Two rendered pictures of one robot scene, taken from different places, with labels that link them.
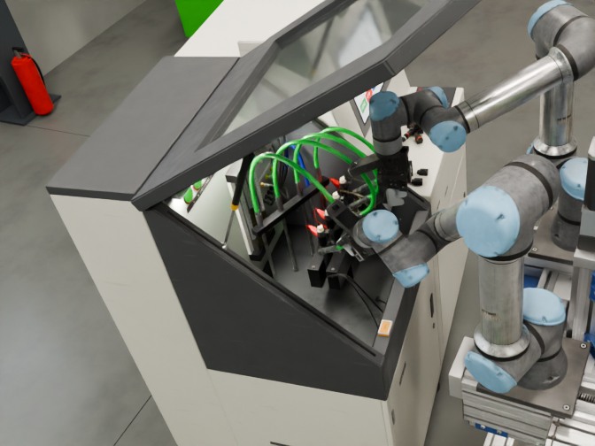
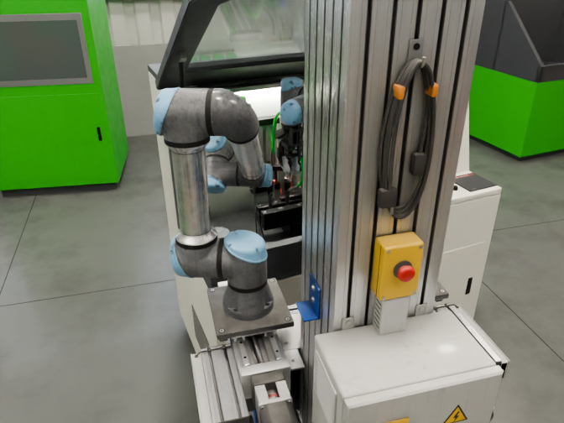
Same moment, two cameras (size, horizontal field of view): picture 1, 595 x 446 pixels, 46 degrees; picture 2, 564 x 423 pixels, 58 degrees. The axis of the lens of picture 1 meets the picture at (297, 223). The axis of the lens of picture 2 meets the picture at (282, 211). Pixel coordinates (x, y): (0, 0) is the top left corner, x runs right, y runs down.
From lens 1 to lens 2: 1.43 m
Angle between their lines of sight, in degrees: 34
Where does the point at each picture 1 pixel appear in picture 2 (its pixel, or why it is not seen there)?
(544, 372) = (231, 300)
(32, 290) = not seen: hidden behind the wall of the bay
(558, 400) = (225, 325)
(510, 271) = (176, 161)
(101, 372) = not seen: hidden behind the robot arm
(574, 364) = (265, 321)
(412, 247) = (220, 165)
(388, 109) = (284, 86)
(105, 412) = not seen: hidden behind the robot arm
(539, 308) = (237, 241)
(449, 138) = (285, 110)
